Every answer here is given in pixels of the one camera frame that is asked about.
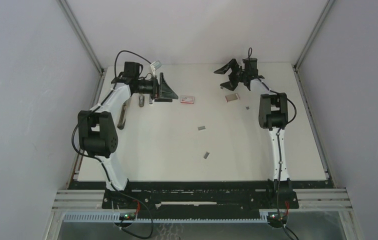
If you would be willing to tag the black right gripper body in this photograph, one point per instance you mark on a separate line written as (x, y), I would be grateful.
(238, 75)

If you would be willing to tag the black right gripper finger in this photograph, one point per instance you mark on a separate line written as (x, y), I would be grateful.
(230, 85)
(231, 65)

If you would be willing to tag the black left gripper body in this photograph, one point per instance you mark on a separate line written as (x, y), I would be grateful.
(155, 88)

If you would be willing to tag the beige small stapler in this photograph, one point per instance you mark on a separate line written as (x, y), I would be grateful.
(141, 100)

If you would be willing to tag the red white staple box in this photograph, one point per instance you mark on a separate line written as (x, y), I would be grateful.
(185, 99)

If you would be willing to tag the black and grey large stapler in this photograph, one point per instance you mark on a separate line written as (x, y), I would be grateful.
(123, 114)

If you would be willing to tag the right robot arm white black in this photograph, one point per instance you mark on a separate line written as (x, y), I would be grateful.
(273, 116)

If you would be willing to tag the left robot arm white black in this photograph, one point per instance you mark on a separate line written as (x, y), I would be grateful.
(97, 128)

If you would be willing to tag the open grey staple box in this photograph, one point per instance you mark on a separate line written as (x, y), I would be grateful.
(232, 97)

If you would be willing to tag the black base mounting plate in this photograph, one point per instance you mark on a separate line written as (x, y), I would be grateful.
(202, 211)

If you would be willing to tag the right aluminium frame post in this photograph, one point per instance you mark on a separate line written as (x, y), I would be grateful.
(314, 33)

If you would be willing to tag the aluminium frame corner post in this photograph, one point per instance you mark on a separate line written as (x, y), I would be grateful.
(80, 34)

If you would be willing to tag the white cable duct strip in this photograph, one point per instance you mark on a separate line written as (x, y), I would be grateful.
(110, 217)

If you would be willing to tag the aluminium front rail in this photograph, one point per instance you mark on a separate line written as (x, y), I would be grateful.
(304, 200)

